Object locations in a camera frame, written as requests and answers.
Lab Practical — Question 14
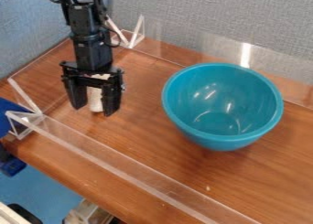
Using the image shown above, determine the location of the blue plastic bowl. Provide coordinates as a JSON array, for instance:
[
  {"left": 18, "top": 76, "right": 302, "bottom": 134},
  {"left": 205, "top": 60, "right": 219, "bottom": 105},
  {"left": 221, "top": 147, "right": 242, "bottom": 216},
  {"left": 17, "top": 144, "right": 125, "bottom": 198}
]
[{"left": 161, "top": 63, "right": 283, "bottom": 151}]

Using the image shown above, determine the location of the clear acrylic barrier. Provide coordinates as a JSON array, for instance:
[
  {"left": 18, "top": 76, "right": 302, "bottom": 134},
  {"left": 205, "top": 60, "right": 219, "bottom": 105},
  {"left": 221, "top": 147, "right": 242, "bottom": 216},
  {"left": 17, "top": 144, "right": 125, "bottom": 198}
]
[
  {"left": 6, "top": 111, "right": 260, "bottom": 224},
  {"left": 6, "top": 48, "right": 62, "bottom": 113},
  {"left": 133, "top": 16, "right": 313, "bottom": 110}
]

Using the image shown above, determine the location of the black cable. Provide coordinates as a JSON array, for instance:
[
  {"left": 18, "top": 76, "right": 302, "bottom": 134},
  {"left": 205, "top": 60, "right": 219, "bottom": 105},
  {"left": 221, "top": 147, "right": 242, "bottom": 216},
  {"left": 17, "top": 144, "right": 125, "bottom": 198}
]
[{"left": 98, "top": 20, "right": 121, "bottom": 48}]

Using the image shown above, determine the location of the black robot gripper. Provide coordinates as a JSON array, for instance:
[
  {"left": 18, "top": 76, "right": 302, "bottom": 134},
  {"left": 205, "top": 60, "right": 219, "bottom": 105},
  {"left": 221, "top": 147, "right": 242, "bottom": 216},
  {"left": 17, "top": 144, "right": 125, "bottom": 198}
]
[{"left": 60, "top": 35, "right": 123, "bottom": 116}]

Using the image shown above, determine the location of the clear acrylic left barrier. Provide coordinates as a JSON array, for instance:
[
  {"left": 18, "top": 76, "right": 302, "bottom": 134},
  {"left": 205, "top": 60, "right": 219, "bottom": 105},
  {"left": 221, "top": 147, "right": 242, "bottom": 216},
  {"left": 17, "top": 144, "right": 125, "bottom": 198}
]
[{"left": 6, "top": 48, "right": 62, "bottom": 113}]

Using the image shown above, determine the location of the clear box under table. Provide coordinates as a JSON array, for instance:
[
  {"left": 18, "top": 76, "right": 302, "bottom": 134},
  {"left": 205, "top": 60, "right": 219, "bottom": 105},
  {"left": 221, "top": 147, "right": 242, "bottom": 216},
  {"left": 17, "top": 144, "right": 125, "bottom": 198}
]
[{"left": 62, "top": 199, "right": 118, "bottom": 224}]

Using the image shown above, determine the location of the white brown plush mushroom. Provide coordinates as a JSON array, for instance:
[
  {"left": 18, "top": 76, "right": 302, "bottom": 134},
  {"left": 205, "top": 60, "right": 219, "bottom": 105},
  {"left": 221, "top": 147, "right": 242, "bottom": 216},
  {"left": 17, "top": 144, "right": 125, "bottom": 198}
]
[{"left": 86, "top": 74, "right": 109, "bottom": 112}]

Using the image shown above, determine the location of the clear acrylic front barrier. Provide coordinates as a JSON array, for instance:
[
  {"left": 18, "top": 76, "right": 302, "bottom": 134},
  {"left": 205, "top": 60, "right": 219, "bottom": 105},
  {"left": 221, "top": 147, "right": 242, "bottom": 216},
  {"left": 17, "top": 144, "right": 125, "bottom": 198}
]
[{"left": 6, "top": 111, "right": 260, "bottom": 224}]

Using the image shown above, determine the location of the clear acrylic corner bracket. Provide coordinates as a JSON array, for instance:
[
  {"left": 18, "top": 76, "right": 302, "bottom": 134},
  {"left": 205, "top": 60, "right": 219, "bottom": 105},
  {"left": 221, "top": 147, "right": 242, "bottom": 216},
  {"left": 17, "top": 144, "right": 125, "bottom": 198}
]
[{"left": 106, "top": 16, "right": 145, "bottom": 48}]

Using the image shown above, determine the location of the clear acrylic back barrier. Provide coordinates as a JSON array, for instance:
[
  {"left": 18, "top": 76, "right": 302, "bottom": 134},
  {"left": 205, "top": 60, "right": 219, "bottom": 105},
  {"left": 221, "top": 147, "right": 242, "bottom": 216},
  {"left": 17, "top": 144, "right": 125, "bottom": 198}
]
[{"left": 133, "top": 16, "right": 313, "bottom": 110}]

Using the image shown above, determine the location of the black white object bottom left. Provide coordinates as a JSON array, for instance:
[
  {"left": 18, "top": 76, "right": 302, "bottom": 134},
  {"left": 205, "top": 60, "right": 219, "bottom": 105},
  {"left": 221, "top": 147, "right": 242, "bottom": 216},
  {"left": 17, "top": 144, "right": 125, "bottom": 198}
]
[{"left": 0, "top": 202, "right": 33, "bottom": 224}]

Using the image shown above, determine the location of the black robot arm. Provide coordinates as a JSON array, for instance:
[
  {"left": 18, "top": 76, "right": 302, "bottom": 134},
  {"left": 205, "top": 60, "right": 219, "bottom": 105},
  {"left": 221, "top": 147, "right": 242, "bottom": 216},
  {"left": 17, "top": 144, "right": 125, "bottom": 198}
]
[{"left": 50, "top": 0, "right": 124, "bottom": 116}]

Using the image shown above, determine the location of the blue clamp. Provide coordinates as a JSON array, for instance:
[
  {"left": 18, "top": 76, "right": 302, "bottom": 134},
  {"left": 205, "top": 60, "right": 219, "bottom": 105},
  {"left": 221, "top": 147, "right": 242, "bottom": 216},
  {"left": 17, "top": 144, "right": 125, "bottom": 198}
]
[{"left": 0, "top": 97, "right": 28, "bottom": 177}]

